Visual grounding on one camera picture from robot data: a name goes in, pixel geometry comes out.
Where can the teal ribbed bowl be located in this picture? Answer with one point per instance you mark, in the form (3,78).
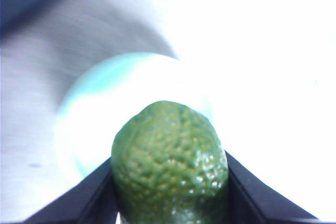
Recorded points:
(86,108)

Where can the green avocado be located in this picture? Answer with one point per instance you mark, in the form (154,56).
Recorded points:
(168,161)

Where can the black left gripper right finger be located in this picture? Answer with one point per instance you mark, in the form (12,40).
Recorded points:
(260,197)

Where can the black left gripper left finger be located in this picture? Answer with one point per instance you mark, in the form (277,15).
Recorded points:
(78,200)

